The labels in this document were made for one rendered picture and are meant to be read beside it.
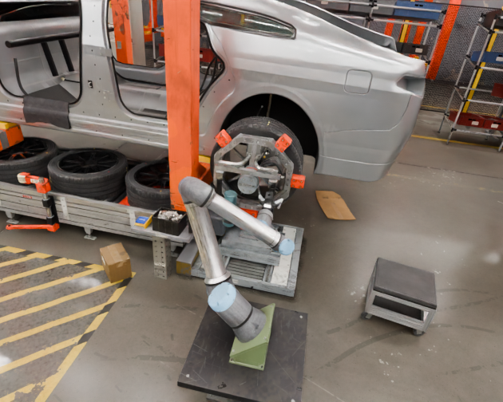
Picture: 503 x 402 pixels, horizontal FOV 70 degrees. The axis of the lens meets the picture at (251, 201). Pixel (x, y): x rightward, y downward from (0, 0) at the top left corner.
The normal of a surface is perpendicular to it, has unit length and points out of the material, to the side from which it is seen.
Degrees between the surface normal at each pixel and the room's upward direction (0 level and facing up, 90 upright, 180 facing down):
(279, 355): 0
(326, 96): 90
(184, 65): 90
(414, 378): 0
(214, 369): 0
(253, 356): 90
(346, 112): 90
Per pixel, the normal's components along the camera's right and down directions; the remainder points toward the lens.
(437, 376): 0.08, -0.86
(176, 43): -0.21, 0.49
